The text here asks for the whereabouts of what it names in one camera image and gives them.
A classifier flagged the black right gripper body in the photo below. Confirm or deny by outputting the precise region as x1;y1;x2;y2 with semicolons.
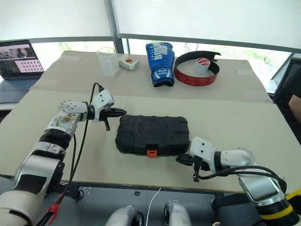
187;154;205;172

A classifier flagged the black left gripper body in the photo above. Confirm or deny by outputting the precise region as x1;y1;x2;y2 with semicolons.
100;107;117;132

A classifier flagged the black plastic tool case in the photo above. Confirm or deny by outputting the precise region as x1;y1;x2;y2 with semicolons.
115;114;190;159

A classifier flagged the white hot glue gun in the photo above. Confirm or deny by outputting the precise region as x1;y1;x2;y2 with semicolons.
117;54;141;71

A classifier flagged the clear plastic beaker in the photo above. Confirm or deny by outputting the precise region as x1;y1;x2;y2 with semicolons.
96;47;121;77

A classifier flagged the silver rounded robot leg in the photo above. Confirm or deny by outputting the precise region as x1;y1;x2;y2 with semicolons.
104;205;144;226
164;200;192;226

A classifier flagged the blue boxing glove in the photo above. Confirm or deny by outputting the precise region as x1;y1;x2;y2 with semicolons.
145;42;176;88

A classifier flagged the black and red curled band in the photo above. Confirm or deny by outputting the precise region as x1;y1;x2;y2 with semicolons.
174;50;222;87

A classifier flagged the small white cup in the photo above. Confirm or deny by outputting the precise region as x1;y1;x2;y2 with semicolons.
195;57;211;74

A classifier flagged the open laptop computer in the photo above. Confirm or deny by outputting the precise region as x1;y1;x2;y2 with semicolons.
0;40;45;104

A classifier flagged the white roller blind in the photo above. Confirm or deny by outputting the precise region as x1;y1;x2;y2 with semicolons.
0;0;113;43
110;0;301;52

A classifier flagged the black mesh chair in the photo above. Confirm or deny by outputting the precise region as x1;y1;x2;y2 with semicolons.
270;56;301;118

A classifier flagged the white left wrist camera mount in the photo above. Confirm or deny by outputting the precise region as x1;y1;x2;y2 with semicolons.
91;89;115;122

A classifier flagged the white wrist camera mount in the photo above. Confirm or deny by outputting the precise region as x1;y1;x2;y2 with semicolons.
189;137;217;166
91;89;115;122

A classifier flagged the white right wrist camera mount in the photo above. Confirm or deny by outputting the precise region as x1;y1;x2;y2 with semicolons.
189;137;217;166

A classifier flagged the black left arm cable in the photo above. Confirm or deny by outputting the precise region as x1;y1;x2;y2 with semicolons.
35;82;105;226

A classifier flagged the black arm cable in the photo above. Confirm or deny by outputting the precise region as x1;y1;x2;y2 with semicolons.
193;162;288;191
35;82;105;226

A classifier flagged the thin white cable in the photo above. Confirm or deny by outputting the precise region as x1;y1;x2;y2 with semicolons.
147;187;163;226

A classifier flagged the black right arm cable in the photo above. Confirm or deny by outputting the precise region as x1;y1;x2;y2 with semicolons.
193;162;288;191

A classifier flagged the grey window frame post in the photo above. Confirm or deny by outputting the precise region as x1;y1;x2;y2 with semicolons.
104;0;130;55

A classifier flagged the yellow strap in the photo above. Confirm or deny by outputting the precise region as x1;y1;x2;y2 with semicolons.
285;187;301;201

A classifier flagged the red cable clip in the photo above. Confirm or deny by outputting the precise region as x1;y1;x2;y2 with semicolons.
46;203;59;216

